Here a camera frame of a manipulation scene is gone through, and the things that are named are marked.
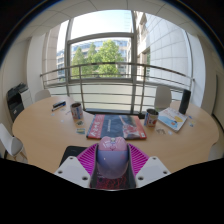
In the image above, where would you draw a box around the pink and lilac computer mouse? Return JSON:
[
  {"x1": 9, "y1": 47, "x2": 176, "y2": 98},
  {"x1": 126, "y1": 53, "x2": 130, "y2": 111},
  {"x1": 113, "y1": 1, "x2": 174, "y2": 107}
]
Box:
[{"x1": 95, "y1": 135, "x2": 130, "y2": 179}]

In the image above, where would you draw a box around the red cover magazine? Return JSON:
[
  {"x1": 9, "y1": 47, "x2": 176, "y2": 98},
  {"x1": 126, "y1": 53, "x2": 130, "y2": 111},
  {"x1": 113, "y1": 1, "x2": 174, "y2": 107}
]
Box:
[{"x1": 85, "y1": 114, "x2": 148, "y2": 140}]

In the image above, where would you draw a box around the black and white printer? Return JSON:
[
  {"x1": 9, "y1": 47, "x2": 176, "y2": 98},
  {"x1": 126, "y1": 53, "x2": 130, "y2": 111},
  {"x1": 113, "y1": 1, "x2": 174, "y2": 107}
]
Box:
[{"x1": 5, "y1": 82, "x2": 33, "y2": 123}]

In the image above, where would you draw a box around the printed mug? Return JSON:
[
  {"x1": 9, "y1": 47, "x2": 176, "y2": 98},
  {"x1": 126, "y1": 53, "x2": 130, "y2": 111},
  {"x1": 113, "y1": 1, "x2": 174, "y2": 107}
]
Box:
[{"x1": 70, "y1": 102, "x2": 84, "y2": 120}]

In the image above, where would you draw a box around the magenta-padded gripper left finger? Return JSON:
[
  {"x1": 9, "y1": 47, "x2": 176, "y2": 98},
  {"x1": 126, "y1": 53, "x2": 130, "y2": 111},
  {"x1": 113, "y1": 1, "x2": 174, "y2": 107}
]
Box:
[{"x1": 53, "y1": 143, "x2": 100, "y2": 189}]

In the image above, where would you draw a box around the black mouse pad, red-blue print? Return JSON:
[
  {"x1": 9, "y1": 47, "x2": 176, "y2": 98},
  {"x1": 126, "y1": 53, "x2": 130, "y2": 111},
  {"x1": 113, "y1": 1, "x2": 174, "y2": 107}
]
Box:
[{"x1": 59, "y1": 145, "x2": 129, "y2": 190}]

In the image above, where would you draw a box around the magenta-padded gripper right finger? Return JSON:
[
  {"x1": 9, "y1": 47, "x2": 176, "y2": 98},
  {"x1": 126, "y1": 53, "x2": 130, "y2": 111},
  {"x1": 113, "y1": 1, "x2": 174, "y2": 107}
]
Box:
[{"x1": 127, "y1": 143, "x2": 173, "y2": 189}]

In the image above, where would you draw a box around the metal balcony railing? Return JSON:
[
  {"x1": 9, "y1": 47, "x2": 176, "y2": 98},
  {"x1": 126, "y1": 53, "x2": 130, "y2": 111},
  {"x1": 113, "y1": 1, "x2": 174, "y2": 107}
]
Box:
[{"x1": 39, "y1": 62, "x2": 195, "y2": 114}]

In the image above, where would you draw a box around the white chair with wooden legs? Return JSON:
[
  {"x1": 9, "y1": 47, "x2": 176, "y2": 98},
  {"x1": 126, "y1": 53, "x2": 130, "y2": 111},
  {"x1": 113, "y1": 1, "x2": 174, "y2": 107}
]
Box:
[{"x1": 0, "y1": 123, "x2": 28, "y2": 163}]

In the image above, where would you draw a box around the light blue cover book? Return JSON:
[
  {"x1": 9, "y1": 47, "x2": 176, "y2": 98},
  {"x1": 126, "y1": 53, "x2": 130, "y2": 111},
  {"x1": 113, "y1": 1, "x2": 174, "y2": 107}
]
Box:
[{"x1": 157, "y1": 107, "x2": 189, "y2": 133}]

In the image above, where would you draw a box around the black tumbler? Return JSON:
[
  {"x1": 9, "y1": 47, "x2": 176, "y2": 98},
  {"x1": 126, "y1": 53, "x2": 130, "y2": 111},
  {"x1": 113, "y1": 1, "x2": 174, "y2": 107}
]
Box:
[{"x1": 178, "y1": 88, "x2": 192, "y2": 115}]

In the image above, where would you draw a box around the printed can with small plant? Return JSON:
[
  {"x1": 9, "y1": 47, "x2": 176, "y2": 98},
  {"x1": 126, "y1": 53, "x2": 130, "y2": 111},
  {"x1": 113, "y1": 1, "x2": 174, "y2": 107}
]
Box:
[{"x1": 143, "y1": 108, "x2": 160, "y2": 128}]

